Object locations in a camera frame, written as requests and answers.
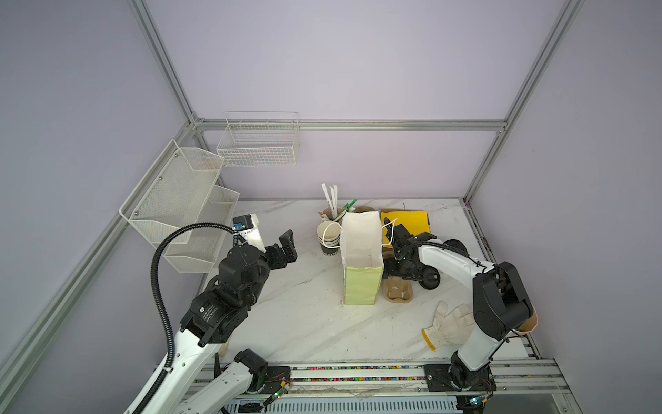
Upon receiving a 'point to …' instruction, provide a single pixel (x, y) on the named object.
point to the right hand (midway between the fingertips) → (393, 274)
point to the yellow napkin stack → (415, 222)
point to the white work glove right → (449, 329)
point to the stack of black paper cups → (328, 234)
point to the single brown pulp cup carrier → (397, 290)
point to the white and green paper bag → (362, 248)
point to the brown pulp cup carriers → (362, 209)
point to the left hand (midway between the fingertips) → (274, 237)
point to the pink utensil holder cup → (327, 212)
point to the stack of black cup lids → (429, 278)
